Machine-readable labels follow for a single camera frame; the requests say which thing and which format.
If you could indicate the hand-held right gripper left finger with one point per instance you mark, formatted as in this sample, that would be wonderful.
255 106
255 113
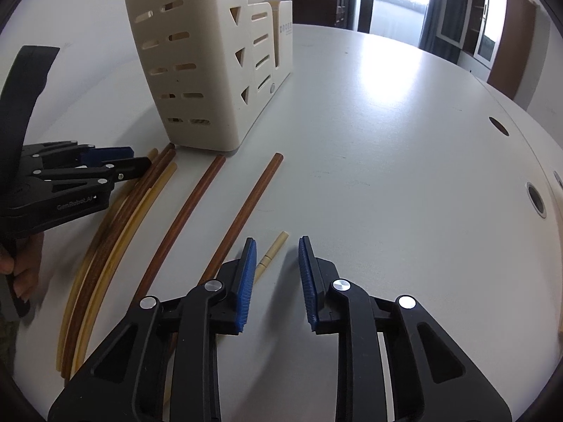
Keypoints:
244 285

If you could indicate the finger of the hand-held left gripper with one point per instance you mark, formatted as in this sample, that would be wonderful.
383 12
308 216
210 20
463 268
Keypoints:
132 168
110 154

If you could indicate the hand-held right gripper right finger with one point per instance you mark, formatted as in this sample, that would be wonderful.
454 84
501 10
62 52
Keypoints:
308 285

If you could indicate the brown chopstick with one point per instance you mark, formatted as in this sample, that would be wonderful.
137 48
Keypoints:
189 215
132 198
93 268
246 211

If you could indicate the light bamboo chopstick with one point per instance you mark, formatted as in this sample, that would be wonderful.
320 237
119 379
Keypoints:
275 248
71 301
118 237

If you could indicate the cream plastic utensil holder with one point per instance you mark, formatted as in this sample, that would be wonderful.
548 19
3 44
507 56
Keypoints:
198 66

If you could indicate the person's left hand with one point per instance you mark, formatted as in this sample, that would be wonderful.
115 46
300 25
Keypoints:
26 268

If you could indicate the dark curtain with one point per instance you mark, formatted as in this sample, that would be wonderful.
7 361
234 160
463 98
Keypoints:
440 13

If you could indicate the white framed glass cabinet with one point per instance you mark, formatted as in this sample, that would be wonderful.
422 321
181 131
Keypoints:
470 17

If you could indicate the brown wooden panel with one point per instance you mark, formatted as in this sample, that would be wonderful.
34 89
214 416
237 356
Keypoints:
512 44

